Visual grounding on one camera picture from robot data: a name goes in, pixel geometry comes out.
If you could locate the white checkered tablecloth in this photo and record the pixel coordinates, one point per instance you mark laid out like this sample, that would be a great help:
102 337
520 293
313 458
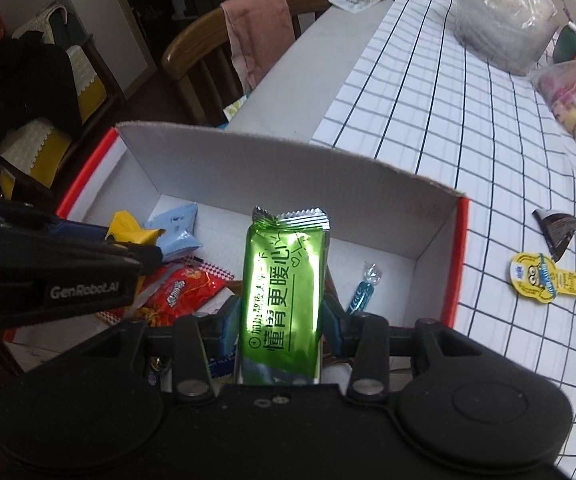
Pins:
443 110

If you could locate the small yellow snack packet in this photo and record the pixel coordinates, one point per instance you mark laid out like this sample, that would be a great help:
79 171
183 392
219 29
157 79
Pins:
125 227

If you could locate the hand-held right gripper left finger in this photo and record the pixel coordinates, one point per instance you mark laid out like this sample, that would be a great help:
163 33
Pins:
230 325

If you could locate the black clothing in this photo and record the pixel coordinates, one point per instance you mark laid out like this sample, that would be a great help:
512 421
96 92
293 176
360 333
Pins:
22 85

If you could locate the light blue snack packet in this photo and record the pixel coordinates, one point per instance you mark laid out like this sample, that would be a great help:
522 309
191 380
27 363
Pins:
175 232

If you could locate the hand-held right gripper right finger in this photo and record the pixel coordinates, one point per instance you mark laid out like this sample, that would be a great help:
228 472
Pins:
330 329

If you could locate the brown chocolate packet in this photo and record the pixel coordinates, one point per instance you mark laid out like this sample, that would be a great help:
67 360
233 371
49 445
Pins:
558 232

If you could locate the green and silver foil packet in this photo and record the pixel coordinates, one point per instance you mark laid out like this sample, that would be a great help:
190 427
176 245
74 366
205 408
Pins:
283 285

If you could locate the yellow cushioned chair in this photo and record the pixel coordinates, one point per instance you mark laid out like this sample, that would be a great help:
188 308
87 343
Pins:
87 85

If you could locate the red snack packet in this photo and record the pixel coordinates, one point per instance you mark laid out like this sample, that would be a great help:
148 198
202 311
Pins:
182 290

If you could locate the pink cloth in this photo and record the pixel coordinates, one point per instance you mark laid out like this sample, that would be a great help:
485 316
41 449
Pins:
258 35

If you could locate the clear plastic bag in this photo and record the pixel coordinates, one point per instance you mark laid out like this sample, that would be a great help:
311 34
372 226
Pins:
503 15

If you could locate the blue candy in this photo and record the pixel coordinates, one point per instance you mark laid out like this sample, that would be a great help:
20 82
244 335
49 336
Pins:
360 297

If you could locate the wooden chair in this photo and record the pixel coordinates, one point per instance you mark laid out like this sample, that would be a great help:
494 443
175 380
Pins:
192 55

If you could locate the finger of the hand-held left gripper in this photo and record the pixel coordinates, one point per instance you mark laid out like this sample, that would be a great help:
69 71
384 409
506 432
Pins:
92 257
82 230

